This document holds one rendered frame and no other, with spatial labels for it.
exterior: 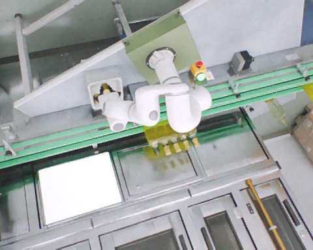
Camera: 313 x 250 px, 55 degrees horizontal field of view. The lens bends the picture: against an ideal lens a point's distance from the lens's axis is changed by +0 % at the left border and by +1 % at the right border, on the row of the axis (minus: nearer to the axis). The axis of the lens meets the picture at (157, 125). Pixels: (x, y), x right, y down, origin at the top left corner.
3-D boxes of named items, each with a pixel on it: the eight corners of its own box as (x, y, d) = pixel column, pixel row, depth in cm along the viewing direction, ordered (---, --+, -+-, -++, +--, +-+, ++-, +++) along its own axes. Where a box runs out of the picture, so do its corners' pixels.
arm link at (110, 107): (149, 103, 120) (128, 100, 138) (119, 99, 113) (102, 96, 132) (147, 124, 120) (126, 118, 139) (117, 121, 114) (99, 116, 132)
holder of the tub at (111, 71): (90, 103, 175) (94, 113, 171) (83, 71, 151) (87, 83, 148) (120, 96, 178) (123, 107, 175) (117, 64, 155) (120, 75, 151)
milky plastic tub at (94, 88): (89, 98, 170) (92, 110, 166) (83, 71, 151) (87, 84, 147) (119, 91, 174) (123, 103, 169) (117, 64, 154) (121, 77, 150)
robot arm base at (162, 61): (140, 57, 143) (149, 82, 135) (162, 41, 138) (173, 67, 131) (156, 71, 155) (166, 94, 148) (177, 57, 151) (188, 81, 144)
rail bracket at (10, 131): (8, 129, 165) (12, 165, 154) (-5, 112, 151) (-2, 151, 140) (17, 127, 166) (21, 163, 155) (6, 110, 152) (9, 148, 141)
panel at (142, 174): (36, 170, 174) (44, 229, 158) (35, 168, 171) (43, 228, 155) (182, 132, 192) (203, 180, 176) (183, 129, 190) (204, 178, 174)
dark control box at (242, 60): (230, 61, 184) (237, 71, 180) (234, 52, 178) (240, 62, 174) (242, 58, 186) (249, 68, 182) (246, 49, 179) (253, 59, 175)
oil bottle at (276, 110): (261, 97, 209) (280, 128, 196) (263, 92, 204) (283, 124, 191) (268, 94, 209) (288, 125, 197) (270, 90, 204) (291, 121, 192)
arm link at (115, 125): (119, 107, 127) (139, 109, 131) (113, 92, 134) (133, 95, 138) (108, 133, 135) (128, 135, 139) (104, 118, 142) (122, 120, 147)
